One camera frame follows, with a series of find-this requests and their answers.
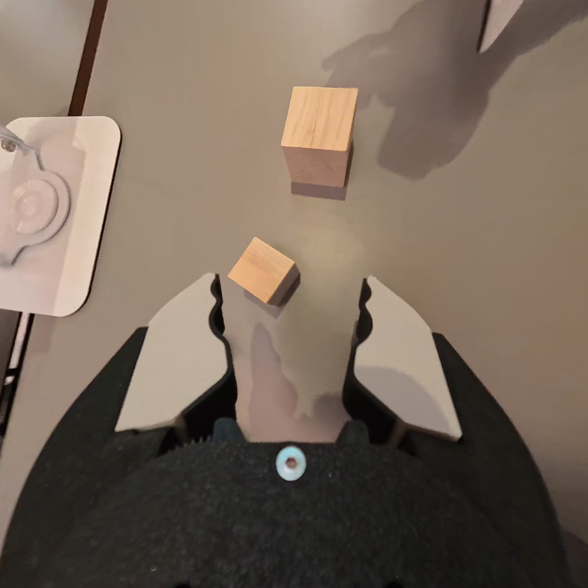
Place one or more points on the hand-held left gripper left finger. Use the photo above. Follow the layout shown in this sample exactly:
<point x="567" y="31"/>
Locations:
<point x="179" y="363"/>

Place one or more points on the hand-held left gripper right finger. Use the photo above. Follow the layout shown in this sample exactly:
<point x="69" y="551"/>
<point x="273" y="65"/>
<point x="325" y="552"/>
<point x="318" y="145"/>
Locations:
<point x="404" y="363"/>

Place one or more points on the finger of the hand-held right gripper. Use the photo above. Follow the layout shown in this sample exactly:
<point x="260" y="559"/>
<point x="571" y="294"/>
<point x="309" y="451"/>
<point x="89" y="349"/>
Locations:
<point x="498" y="18"/>

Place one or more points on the medium natural wooden cube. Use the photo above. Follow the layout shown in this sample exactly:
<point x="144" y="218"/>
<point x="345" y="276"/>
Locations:
<point x="262" y="268"/>

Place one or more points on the large natural wooden cube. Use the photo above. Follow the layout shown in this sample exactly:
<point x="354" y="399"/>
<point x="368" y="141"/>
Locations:
<point x="319" y="119"/>

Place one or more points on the white mount plate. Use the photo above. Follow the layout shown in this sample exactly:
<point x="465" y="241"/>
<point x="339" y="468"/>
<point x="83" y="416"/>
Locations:
<point x="87" y="220"/>

